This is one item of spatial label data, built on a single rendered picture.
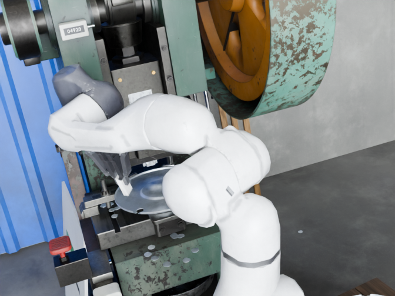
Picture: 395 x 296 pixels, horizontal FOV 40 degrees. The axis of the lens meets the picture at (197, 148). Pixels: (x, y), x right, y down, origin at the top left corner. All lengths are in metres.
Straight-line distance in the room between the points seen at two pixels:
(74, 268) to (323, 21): 0.95
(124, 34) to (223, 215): 0.80
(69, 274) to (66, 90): 0.57
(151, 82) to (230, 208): 0.75
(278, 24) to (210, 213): 0.59
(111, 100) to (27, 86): 1.60
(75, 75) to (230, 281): 0.58
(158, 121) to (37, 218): 2.13
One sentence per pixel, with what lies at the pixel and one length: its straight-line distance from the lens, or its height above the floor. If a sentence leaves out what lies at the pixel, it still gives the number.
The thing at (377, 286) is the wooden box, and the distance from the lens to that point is 1.91.
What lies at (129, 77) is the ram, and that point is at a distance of 1.58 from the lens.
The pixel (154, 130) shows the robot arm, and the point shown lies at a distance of 0.98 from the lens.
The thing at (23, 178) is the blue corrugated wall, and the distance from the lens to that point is 2.95.
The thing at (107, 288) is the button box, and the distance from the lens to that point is 1.57.
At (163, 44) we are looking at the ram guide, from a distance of 1.55.
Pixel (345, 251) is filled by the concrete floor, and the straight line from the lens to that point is 2.66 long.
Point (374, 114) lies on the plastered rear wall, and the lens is 3.60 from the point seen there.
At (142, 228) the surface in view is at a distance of 1.69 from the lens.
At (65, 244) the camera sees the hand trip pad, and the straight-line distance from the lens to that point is 1.56.
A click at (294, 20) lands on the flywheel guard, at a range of 1.36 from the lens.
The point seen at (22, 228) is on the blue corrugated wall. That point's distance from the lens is 3.08.
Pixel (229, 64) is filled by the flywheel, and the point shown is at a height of 1.06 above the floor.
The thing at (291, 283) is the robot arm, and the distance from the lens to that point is 1.15.
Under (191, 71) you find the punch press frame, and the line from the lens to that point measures 1.58.
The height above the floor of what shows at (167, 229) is 0.67.
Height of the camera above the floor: 1.55
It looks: 24 degrees down
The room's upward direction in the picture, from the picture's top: 9 degrees counter-clockwise
